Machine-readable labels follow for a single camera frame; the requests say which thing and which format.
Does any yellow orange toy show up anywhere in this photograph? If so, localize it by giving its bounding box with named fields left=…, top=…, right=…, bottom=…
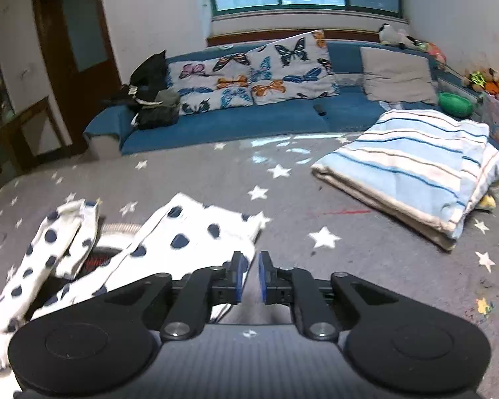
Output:
left=462, top=67, right=499, bottom=98

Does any dark wooden side table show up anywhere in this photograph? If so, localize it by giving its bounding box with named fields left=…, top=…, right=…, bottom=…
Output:
left=0, top=96, right=66, bottom=175

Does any grey star patterned tablecloth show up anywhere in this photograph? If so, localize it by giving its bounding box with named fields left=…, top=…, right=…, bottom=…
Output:
left=0, top=135, right=499, bottom=398

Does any green round bowl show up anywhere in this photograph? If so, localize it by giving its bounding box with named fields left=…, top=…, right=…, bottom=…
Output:
left=438, top=92, right=473, bottom=118

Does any round black induction cooker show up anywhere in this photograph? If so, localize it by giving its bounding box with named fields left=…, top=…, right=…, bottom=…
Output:
left=25, top=247, right=120, bottom=321

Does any black bag on sofa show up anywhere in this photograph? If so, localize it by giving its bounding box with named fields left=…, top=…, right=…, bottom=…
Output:
left=102, top=51, right=180, bottom=130

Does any blue sofa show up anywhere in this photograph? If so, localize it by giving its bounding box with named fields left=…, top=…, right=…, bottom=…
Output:
left=83, top=39, right=483, bottom=160

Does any folded blue striped cloth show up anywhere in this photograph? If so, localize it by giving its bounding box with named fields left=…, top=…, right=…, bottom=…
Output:
left=312, top=109, right=499, bottom=250

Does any butterfly print pillow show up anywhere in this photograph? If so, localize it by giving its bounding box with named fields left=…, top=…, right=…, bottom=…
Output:
left=167, top=30, right=340, bottom=115

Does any white navy polka dot garment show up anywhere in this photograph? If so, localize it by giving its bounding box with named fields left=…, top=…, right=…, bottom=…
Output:
left=0, top=193, right=269, bottom=398

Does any dark wooden door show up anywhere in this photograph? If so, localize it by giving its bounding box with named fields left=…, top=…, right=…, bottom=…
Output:
left=32, top=0, right=121, bottom=152

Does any white plush toy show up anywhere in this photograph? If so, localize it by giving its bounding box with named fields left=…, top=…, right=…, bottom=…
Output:
left=379, top=24, right=421, bottom=51

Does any beige cushion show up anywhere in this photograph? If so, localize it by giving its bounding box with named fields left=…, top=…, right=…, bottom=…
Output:
left=361, top=47, right=438, bottom=105

